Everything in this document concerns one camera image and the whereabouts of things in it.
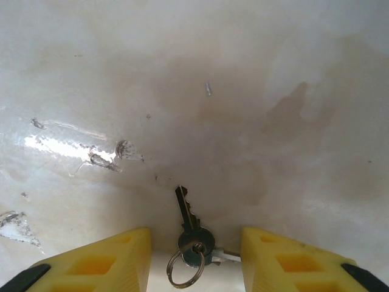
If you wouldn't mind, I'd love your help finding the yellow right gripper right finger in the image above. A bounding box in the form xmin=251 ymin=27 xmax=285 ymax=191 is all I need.
xmin=241 ymin=226 xmax=389 ymax=292

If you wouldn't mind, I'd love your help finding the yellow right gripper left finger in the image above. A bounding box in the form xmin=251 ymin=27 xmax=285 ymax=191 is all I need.
xmin=9 ymin=226 xmax=153 ymax=292

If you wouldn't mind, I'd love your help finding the small silver key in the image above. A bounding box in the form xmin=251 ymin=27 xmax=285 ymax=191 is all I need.
xmin=174 ymin=185 xmax=216 ymax=255
xmin=182 ymin=245 xmax=241 ymax=268

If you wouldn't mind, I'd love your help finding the silver key ring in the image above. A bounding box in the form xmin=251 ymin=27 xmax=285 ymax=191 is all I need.
xmin=165 ymin=242 xmax=206 ymax=288

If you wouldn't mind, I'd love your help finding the clear tape patch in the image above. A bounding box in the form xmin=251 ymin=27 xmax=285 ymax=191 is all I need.
xmin=0 ymin=210 xmax=42 ymax=248

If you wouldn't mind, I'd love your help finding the clear tape strip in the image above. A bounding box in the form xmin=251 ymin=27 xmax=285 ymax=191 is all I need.
xmin=18 ymin=117 xmax=145 ymax=173

